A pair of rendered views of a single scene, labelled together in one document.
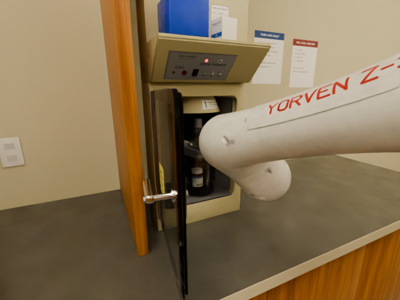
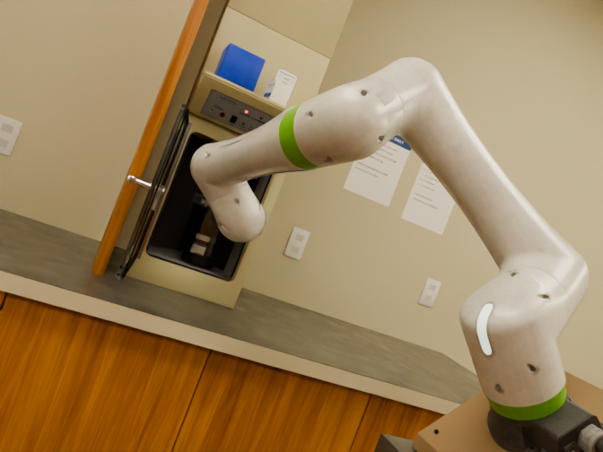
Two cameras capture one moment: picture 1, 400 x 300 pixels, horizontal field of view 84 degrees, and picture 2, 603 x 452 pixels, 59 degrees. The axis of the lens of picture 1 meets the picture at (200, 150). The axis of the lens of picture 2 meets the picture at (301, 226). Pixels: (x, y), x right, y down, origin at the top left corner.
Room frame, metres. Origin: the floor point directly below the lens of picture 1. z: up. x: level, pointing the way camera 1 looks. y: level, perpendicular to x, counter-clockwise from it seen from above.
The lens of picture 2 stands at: (-0.74, -0.39, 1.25)
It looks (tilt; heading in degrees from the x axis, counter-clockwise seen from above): 1 degrees down; 5
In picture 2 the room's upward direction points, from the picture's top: 21 degrees clockwise
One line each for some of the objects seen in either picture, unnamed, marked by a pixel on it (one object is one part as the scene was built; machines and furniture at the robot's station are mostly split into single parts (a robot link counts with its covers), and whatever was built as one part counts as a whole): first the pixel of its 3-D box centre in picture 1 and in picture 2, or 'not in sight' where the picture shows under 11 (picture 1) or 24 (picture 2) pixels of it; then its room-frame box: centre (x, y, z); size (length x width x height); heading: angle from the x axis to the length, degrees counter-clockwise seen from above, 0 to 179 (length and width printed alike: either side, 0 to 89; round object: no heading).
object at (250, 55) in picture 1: (210, 62); (252, 117); (0.65, -0.03, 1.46); 0.32 x 0.12 x 0.10; 115
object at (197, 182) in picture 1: (199, 160); (209, 224); (0.77, 0.00, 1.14); 0.11 x 0.11 x 0.21
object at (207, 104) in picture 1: (194, 103); not in sight; (0.80, 0.02, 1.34); 0.18 x 0.18 x 0.05
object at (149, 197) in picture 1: (156, 189); (141, 182); (0.40, 0.09, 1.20); 0.10 x 0.05 x 0.03; 17
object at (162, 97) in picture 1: (165, 178); (155, 190); (0.48, 0.08, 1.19); 0.30 x 0.01 x 0.40; 17
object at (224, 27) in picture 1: (224, 32); (276, 94); (0.67, -0.07, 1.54); 0.05 x 0.05 x 0.06; 32
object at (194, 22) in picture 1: (182, 20); (238, 70); (0.62, 0.04, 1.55); 0.10 x 0.10 x 0.09; 25
